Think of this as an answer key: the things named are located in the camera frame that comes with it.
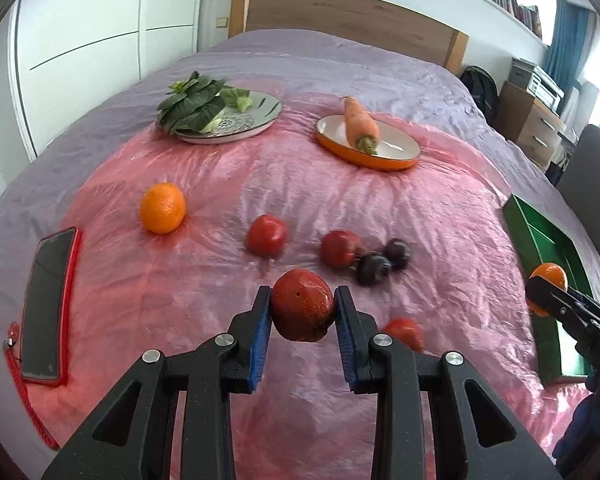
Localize dark plum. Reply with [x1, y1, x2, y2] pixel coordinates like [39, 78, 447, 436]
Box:
[382, 238, 412, 271]
[355, 252, 392, 286]

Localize wooden headboard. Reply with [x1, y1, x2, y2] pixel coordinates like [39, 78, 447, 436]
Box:
[228, 0, 469, 75]

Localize teal curtain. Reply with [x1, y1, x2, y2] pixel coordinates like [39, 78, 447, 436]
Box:
[543, 0, 591, 92]

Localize grey storage boxes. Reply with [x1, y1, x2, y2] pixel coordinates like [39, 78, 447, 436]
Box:
[508, 58, 564, 113]

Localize white wardrobe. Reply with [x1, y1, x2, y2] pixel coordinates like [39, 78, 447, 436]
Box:
[0, 0, 200, 197]

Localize dark plum back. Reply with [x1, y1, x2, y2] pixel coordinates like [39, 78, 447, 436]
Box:
[382, 238, 412, 271]

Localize black backpack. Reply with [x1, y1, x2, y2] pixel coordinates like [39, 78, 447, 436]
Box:
[460, 66, 500, 126]

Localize purple bedspread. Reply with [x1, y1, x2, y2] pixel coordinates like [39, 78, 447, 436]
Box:
[0, 27, 600, 480]

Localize carrot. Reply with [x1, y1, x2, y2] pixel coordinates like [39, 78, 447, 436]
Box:
[343, 96, 380, 155]

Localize wooden drawer cabinet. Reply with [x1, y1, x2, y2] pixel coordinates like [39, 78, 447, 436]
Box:
[494, 81, 566, 171]

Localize small bok choy piece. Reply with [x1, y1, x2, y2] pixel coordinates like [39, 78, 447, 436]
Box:
[220, 87, 252, 113]

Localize wrinkled red fruit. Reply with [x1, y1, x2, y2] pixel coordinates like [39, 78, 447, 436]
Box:
[271, 269, 335, 342]

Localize orange oval dish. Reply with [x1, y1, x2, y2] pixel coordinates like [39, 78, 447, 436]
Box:
[315, 114, 423, 172]

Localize red-cased smartphone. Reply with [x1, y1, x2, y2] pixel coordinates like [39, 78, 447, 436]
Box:
[20, 226, 82, 387]

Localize red phone lanyard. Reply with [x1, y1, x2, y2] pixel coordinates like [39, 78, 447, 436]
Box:
[2, 322, 62, 451]

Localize grey patterned plate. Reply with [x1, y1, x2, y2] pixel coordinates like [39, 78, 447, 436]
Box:
[174, 90, 283, 145]

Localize dark plum front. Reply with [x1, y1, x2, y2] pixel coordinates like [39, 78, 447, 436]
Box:
[355, 252, 392, 286]

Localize grey chair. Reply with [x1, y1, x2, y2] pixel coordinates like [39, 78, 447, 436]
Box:
[557, 125, 600, 254]

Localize green tray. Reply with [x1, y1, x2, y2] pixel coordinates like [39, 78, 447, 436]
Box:
[503, 195, 592, 387]

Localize pink plastic sheet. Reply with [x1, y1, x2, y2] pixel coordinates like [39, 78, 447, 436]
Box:
[29, 93, 586, 450]

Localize right blue gloved hand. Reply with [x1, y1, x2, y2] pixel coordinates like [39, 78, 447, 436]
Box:
[552, 370, 600, 479]

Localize green leafy vegetable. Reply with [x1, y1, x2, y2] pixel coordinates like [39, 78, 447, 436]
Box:
[156, 70, 226, 136]

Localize small orange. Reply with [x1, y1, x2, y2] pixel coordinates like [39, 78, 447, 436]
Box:
[526, 262, 569, 319]

